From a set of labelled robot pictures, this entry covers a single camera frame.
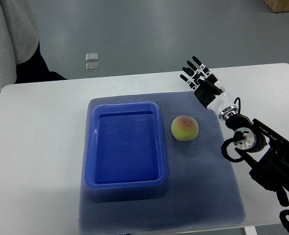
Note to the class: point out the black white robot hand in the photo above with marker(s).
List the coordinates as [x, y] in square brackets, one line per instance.
[207, 88]

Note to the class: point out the green red peach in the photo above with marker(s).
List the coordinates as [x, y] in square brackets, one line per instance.
[184, 128]

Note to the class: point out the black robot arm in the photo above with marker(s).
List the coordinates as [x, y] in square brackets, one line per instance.
[264, 150]

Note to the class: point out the lower metal floor plate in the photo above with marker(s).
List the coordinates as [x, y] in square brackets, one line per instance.
[92, 66]

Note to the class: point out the metal floor plate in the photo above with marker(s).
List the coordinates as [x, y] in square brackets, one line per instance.
[92, 56]
[92, 66]

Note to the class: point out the upper metal floor plate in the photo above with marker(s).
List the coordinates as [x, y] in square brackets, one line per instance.
[92, 56]

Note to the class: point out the blue textured mat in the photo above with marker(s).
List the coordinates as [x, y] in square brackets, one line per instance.
[200, 190]

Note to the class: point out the blue plastic tray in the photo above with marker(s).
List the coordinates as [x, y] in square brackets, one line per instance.
[125, 146]

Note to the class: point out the brown cardboard box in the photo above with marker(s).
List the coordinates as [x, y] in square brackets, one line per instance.
[278, 6]

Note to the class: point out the white table leg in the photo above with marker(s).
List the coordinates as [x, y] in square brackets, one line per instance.
[250, 230]

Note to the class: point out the person in grey sweater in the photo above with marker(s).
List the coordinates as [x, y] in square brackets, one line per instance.
[20, 57]

